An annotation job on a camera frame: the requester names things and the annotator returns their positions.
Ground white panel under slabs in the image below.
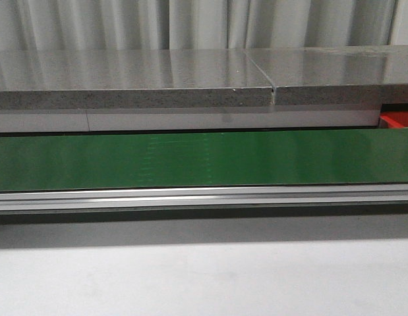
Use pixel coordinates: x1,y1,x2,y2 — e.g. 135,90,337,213
0,109,380,133

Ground green conveyor belt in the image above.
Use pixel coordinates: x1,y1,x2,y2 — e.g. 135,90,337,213
0,128,408,192

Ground grey stone slab right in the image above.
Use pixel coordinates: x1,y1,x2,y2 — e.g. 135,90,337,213
245,45,408,106

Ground grey stone slab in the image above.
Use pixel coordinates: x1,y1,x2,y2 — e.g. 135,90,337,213
0,49,273,111
245,45,408,106

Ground grey stone slab left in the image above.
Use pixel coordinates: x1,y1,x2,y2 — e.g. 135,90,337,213
0,49,273,111

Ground red plastic bin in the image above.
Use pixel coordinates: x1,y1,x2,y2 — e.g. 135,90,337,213
380,111,408,128

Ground white pleated curtain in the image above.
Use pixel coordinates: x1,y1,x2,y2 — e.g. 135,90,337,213
0,1,408,51

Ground aluminium conveyor side rail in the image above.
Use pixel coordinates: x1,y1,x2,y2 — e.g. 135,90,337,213
0,184,408,213

